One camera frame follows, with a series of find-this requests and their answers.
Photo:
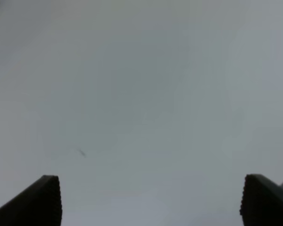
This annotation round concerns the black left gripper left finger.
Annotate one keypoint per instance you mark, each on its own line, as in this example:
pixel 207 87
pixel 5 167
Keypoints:
pixel 39 204

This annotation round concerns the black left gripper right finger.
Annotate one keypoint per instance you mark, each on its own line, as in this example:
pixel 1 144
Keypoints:
pixel 262 202

